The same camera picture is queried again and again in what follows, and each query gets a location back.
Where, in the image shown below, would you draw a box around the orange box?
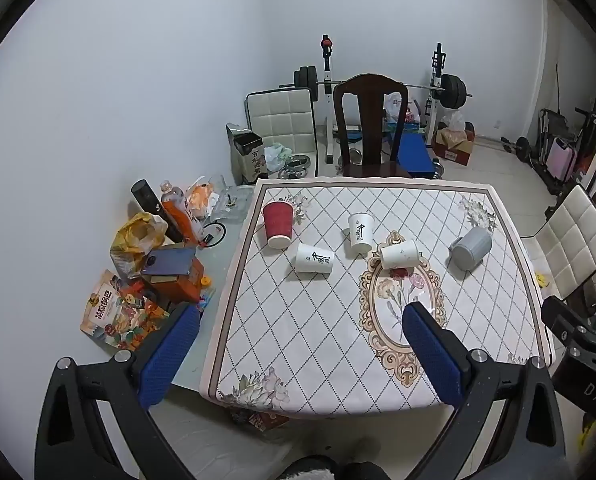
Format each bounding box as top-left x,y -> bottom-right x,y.
147,258 -> 204,304

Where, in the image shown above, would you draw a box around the grey cup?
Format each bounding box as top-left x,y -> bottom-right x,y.
448,226 -> 493,271

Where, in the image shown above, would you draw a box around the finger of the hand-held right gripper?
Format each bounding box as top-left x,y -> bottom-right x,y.
541,295 -> 596,348

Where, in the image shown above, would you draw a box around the white printed paper cup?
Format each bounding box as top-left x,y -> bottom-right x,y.
347,212 -> 376,256
294,243 -> 336,274

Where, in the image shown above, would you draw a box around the orange drink bottle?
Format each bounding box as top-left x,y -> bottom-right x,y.
159,180 -> 204,244

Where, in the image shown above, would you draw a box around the metal bowls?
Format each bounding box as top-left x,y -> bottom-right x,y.
278,154 -> 312,180

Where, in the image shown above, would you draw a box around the blue weight bench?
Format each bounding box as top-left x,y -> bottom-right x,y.
384,120 -> 443,180

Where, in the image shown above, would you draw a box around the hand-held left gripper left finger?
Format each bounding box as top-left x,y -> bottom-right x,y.
34,304 -> 202,480

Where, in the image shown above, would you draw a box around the white padded chair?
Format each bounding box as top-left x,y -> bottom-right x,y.
244,88 -> 320,179
520,184 -> 596,307

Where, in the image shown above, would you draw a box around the cardboard box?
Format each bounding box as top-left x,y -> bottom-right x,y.
432,122 -> 477,167

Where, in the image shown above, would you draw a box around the orange snack bag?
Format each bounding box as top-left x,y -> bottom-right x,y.
185,176 -> 219,219

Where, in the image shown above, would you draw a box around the white barbell rack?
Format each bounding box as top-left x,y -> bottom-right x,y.
314,34 -> 452,165

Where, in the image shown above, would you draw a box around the colourful snack packet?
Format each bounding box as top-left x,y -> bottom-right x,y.
79,269 -> 172,352

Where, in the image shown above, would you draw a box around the folded black cart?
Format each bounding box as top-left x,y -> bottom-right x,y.
535,107 -> 570,162

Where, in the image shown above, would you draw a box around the black dumbbell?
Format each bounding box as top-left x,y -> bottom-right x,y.
500,135 -> 532,162

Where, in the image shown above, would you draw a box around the green white plastic bag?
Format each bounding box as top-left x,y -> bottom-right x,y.
263,142 -> 293,172

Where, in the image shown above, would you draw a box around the pink suitcase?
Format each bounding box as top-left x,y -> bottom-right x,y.
548,136 -> 577,181

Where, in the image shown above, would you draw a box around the black cylinder bottle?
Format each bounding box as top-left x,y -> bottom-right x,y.
131,179 -> 184,244

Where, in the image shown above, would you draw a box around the red packet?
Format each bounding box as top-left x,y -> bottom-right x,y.
227,406 -> 290,434

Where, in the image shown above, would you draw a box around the yellow plastic bag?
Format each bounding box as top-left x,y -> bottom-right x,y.
109,212 -> 169,277

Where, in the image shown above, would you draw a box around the blue phone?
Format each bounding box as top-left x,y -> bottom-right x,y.
140,246 -> 198,277

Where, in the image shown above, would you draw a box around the black barbell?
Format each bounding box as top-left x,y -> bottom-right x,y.
279,66 -> 474,110

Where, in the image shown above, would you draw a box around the red paper cup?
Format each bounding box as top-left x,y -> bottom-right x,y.
262,201 -> 295,250

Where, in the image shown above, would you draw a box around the white plain paper cup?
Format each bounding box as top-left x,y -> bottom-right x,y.
379,239 -> 420,271

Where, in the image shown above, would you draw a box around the floral quilted table cover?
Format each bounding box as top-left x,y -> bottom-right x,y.
199,177 -> 554,419

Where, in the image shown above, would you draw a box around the black tea box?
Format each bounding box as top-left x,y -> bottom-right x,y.
225,122 -> 267,187

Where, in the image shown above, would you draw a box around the clear plastic bag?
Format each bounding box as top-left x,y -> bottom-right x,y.
442,110 -> 467,134

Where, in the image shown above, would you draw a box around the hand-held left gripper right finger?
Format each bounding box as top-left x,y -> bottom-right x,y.
402,302 -> 567,480

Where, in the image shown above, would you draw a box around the black red ring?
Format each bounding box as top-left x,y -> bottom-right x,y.
198,221 -> 228,249

